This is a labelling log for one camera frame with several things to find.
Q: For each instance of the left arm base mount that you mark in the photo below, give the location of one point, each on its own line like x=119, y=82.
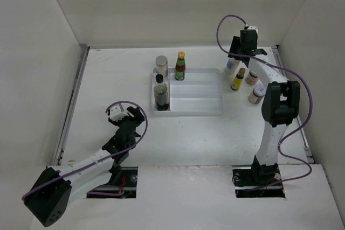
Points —
x=122, y=185

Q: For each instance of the yellow cap sauce bottle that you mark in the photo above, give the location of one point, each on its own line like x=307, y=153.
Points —
x=180, y=66

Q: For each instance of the brown jar white lid front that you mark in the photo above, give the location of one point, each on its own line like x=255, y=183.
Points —
x=257, y=94

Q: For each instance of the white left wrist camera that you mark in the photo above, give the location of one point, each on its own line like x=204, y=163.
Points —
x=116, y=112

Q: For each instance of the glass bottle black cap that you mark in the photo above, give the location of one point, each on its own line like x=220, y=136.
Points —
x=161, y=93

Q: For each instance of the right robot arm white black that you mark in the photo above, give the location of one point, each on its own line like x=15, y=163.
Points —
x=279, y=108

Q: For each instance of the white divided organizer tray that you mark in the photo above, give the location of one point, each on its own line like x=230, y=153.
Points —
x=199, y=94

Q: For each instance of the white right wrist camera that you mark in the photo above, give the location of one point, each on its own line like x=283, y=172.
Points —
x=250, y=27

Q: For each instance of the tall white spice jar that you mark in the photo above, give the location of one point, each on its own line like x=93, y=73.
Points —
x=231, y=66

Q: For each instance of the white powder jar silver lid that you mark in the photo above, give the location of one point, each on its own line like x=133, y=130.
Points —
x=162, y=66

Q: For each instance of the brown jar white lid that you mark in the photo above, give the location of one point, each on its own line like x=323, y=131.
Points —
x=257, y=94
x=251, y=78

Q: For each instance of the small yellow label bottle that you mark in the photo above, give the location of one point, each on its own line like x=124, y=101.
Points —
x=238, y=79

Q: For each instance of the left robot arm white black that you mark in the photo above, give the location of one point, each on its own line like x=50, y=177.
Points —
x=55, y=189

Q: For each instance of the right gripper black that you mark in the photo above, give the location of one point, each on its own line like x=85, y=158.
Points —
x=235, y=44

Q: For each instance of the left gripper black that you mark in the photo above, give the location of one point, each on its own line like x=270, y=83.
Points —
x=137, y=118

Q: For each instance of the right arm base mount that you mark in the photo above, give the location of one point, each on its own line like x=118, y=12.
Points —
x=248, y=185

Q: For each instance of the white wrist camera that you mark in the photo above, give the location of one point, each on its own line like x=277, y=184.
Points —
x=250, y=27
x=116, y=112

